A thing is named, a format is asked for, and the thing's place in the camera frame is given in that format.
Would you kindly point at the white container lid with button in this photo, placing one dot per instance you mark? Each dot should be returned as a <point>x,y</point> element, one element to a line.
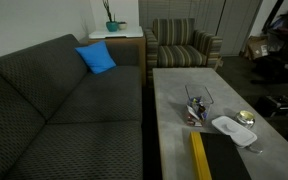
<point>240,135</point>

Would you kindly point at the clear plastic container with items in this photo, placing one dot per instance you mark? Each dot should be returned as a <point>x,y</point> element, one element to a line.
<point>198,104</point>

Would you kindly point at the wooden side cabinet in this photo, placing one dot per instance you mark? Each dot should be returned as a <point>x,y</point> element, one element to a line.
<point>126,51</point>

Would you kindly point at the striped armchair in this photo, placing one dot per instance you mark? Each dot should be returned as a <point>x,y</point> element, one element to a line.
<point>174,43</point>

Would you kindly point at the blue throw pillow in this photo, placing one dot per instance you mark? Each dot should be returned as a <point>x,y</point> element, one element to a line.
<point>97,57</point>

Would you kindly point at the small white plant pot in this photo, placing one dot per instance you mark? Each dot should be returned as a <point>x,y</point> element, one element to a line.
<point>122,25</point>

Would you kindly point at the teal plant pot with cactus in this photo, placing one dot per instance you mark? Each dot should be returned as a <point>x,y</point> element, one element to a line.
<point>111,25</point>

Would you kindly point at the black book with yellow edge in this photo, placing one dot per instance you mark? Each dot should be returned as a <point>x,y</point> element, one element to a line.
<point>215,157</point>

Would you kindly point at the dark grey fabric sofa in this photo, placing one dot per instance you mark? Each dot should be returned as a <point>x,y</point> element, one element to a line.
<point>60,121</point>

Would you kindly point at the silver tin candle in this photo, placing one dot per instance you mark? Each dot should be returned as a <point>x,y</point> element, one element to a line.
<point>245,118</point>

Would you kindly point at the window blinds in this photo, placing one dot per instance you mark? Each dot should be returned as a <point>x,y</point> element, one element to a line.
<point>229,19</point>

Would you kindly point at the cardboard box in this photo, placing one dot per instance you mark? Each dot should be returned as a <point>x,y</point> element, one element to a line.
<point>256,47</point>

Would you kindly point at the black device on floor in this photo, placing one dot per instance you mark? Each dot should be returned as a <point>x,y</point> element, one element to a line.
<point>272,105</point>

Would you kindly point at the grey wooden coffee table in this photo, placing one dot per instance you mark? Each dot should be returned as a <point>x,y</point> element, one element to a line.
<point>266,159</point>

